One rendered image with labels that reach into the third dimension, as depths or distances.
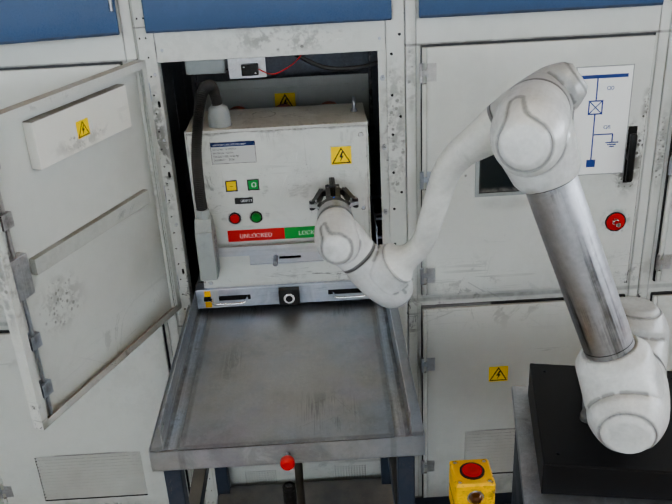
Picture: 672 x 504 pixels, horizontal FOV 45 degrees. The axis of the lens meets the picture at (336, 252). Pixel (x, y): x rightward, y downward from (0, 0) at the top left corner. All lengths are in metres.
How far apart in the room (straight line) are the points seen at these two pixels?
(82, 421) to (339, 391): 1.02
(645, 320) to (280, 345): 0.94
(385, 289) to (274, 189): 0.51
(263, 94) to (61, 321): 1.16
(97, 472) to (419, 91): 1.61
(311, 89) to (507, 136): 1.49
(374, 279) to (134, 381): 1.01
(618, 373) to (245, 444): 0.81
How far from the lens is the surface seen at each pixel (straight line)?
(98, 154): 2.12
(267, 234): 2.29
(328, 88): 2.84
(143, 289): 2.34
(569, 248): 1.56
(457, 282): 2.42
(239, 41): 2.18
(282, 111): 2.34
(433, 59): 2.19
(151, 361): 2.56
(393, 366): 2.09
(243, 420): 1.95
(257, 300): 2.37
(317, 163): 2.21
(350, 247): 1.81
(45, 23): 2.21
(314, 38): 2.17
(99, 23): 2.20
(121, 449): 2.78
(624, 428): 1.68
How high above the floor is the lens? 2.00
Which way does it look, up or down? 25 degrees down
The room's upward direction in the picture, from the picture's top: 3 degrees counter-clockwise
